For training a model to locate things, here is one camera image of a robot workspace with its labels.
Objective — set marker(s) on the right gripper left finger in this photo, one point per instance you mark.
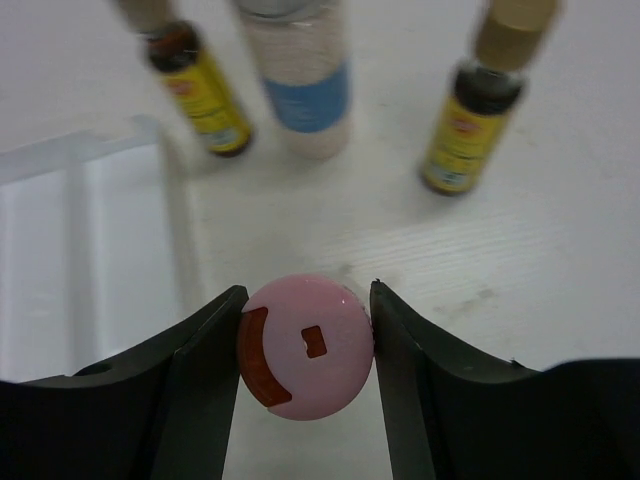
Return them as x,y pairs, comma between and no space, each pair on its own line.
160,410

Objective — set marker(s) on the white three-compartment tray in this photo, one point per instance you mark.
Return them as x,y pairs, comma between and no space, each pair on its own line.
96,249

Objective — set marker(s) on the pink-lid spice bottle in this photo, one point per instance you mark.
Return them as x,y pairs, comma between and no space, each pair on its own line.
305,346

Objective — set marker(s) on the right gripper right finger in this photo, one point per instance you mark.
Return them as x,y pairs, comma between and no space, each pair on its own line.
452,411

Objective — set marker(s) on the brown bottle yellow label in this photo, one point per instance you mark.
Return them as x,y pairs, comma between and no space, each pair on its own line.
486,88
176,54

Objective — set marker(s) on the silver-lid jar blue label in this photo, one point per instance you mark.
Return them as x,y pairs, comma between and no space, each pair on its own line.
301,54

